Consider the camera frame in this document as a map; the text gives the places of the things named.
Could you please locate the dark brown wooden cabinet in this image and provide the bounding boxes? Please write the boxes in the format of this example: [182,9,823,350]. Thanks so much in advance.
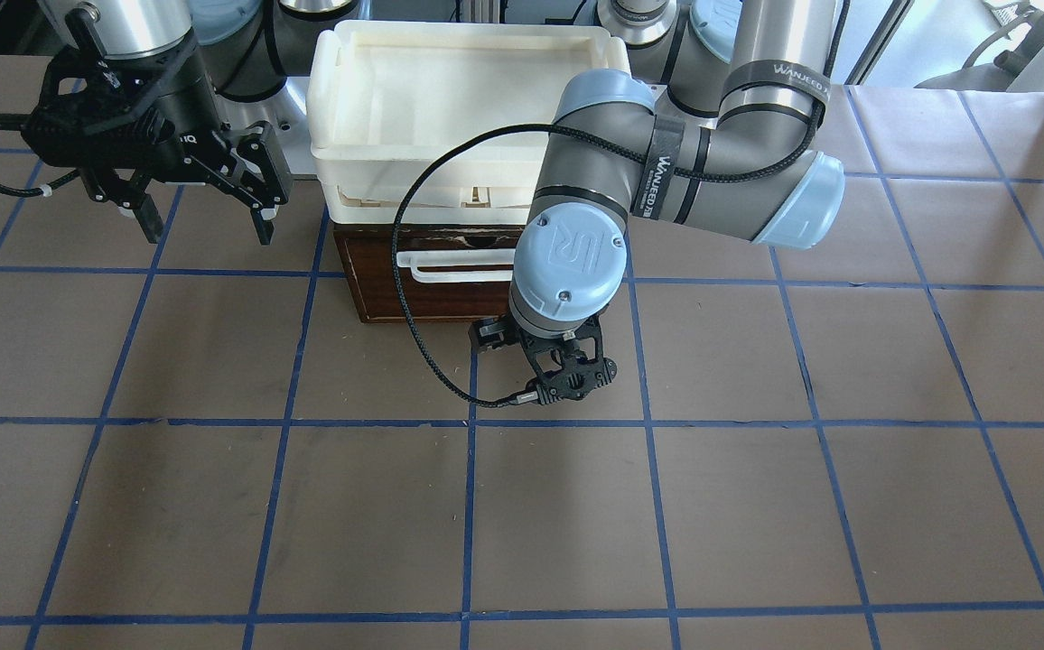
[332,206,626,324]

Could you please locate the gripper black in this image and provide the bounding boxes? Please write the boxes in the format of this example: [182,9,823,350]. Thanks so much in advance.
[518,316,618,404]
[22,32,294,246]

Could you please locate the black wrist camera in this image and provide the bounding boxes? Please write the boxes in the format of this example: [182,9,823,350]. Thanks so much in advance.
[468,314,519,354]

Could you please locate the white plastic tray bin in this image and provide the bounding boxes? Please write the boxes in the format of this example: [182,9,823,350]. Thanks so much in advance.
[306,20,628,226]

